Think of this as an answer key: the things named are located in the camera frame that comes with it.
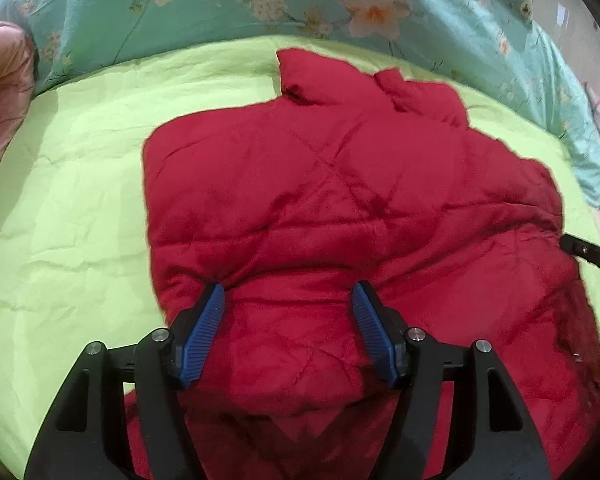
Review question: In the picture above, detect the red quilted jacket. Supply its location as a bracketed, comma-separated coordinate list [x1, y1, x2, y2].
[143, 48, 600, 479]

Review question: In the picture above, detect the lime green bed sheet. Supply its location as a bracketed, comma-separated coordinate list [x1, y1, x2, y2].
[0, 32, 600, 480]

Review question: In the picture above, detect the teal floral quilt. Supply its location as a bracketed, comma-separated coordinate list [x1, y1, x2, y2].
[0, 0, 600, 207]

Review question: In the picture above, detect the pink quilted blanket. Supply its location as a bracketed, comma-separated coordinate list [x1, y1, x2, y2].
[0, 22, 35, 163]

